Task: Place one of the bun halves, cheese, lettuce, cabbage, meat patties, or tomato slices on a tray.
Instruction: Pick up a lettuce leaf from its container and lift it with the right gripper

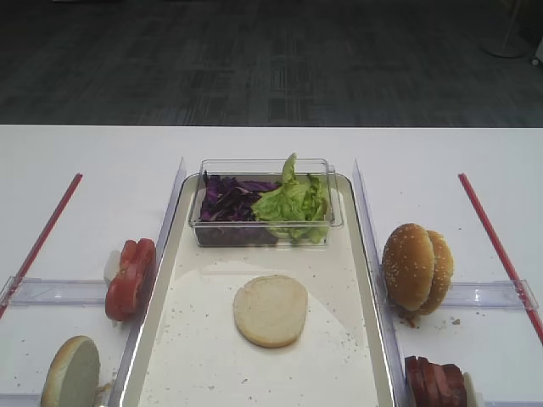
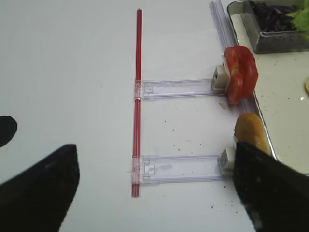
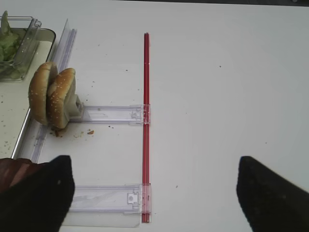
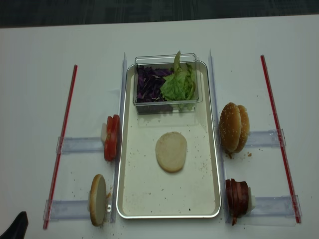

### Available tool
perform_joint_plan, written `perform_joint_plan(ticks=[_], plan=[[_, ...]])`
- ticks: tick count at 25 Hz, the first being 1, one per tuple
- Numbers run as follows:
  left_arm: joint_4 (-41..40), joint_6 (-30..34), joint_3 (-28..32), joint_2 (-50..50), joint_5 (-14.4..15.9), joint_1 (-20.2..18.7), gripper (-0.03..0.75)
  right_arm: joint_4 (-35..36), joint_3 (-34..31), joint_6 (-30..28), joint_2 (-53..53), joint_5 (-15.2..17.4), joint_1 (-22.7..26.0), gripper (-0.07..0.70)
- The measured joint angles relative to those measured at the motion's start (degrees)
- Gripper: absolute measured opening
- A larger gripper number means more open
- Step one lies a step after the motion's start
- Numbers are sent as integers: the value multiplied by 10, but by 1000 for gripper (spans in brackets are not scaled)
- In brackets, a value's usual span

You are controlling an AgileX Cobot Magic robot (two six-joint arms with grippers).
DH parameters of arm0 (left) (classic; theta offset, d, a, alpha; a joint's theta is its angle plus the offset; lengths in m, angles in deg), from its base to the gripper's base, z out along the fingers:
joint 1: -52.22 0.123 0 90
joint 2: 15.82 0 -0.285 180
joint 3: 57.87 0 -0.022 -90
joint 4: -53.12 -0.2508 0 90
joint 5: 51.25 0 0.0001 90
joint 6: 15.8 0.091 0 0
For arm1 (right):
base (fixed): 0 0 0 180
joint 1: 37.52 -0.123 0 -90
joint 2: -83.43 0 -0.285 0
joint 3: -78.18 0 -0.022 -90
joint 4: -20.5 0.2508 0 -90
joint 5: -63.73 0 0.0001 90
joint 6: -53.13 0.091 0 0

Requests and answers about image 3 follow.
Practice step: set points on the clear pusher track lower right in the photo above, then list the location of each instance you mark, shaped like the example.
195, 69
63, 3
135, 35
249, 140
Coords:
133, 198

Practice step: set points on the clear plastic salad container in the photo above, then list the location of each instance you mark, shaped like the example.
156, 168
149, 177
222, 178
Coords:
27, 27

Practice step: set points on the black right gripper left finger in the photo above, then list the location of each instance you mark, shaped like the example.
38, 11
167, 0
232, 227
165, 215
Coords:
41, 201

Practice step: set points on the right clear divider rail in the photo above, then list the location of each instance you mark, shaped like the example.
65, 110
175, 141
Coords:
61, 58

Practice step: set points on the clear pusher track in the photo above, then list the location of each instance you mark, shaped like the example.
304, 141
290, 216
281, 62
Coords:
133, 114
133, 198

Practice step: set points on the rear sesame bun top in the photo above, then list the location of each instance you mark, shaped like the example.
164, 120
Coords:
37, 91

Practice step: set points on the metal baking tray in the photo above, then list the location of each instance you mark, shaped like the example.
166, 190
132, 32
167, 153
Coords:
14, 107

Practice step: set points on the white bun pusher block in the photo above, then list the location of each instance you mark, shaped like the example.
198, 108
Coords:
75, 107

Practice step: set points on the right red rail strip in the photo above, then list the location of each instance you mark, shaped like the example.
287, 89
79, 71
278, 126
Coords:
145, 217

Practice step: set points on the front sesame bun top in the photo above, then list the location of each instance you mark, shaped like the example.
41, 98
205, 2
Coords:
58, 95

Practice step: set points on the clear pusher track upper right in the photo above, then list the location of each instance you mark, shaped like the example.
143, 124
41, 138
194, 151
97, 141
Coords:
133, 114

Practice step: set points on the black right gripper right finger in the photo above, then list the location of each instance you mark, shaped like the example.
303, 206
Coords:
270, 202

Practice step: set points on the green lettuce pile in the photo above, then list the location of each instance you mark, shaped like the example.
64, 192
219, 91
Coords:
9, 40

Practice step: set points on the sesame bun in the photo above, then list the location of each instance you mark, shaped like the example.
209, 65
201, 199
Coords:
58, 95
37, 91

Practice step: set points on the dark red meat patties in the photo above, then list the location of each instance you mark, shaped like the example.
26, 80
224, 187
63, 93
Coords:
14, 170

